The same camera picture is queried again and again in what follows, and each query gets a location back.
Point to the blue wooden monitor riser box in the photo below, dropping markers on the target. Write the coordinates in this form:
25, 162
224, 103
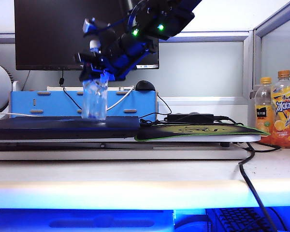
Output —
53, 104

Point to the small orange juice bottle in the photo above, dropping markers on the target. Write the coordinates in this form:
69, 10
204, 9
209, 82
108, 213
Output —
263, 116

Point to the black keyboard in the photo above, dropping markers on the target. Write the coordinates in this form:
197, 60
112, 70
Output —
239, 220

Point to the black laptop power adapter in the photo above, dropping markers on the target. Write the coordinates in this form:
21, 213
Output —
188, 118

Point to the dark blue closed laptop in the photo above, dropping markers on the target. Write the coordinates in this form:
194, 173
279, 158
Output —
50, 126

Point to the large iced tea bottle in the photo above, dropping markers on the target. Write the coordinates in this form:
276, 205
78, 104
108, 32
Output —
284, 116

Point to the blue keyboard tray panel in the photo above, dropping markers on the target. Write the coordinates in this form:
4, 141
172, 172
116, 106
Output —
62, 221

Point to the white round desk fan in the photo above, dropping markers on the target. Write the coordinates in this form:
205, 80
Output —
0, 82

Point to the black green-edged mouse pad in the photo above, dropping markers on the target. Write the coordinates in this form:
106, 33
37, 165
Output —
164, 132

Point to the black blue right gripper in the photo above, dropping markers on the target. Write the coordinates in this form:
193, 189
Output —
125, 55

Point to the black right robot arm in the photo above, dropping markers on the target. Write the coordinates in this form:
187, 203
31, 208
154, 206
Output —
169, 17

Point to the black computer mouse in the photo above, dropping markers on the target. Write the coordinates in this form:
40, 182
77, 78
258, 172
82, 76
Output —
145, 86

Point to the black computer monitor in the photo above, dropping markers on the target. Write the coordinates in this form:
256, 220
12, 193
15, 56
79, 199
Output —
50, 33

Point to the clear mineral water bottle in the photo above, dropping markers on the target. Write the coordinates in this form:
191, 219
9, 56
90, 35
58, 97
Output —
94, 101

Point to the white desk riser platform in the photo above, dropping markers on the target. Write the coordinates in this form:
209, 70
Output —
135, 153

